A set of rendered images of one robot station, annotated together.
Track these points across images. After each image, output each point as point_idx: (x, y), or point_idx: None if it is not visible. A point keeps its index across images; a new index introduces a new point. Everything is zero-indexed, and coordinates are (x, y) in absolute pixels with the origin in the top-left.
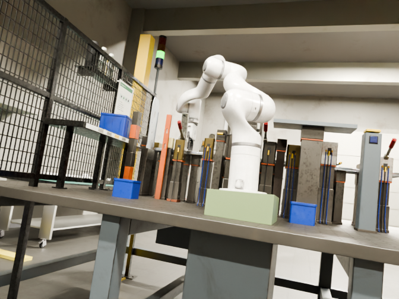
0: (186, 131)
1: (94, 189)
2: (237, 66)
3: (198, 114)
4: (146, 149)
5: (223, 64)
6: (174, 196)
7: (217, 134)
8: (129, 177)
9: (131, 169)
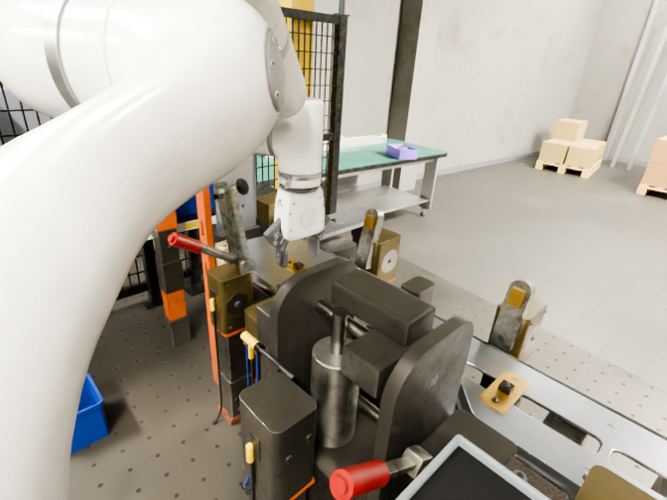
0: (236, 246)
1: (146, 309)
2: (159, 22)
3: (308, 160)
4: (218, 240)
5: (53, 43)
6: (229, 410)
7: (258, 327)
8: (175, 313)
9: (176, 298)
